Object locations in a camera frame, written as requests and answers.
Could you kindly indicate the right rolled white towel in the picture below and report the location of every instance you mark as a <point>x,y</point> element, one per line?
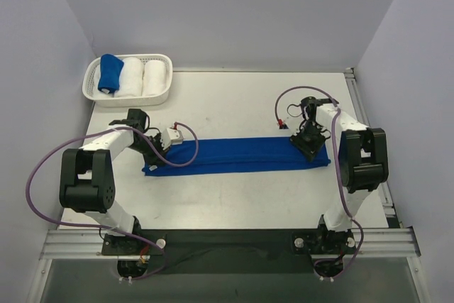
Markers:
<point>154,78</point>

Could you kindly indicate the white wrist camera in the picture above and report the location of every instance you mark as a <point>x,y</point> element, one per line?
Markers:
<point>171,136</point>
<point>287,125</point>

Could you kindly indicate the rolled white towel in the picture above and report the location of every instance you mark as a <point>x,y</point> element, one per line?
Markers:
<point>131,78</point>
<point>154,78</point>

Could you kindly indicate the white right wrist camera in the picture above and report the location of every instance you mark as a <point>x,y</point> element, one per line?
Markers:
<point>287,125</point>

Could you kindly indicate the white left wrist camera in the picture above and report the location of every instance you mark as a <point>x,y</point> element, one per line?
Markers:
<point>171,136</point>

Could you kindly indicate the blue towel pile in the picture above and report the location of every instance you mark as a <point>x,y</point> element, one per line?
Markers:
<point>242,155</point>

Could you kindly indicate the aluminium rail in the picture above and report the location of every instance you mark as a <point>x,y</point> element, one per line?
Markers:
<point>377,136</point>
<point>72,244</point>

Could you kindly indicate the aluminium front rail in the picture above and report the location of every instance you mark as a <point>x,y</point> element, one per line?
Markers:
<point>72,244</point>

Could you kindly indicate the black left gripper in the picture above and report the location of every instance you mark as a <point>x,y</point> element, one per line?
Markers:
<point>156,156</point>

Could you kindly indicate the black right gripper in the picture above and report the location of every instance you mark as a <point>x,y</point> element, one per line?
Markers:
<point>308,144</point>

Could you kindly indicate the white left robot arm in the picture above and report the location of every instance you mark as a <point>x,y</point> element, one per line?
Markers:
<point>87,184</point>

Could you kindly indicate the aluminium right side rail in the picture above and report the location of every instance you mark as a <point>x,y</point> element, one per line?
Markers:
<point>377,136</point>

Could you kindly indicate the middle rolled white towel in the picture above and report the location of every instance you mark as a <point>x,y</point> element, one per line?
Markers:
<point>131,78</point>

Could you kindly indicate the white plastic mesh basket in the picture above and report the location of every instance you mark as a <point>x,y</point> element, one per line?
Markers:
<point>148,100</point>

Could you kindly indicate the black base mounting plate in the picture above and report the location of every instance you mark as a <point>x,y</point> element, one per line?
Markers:
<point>231,252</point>

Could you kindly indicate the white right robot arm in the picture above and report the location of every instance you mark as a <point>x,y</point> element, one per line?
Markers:
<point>359,155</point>

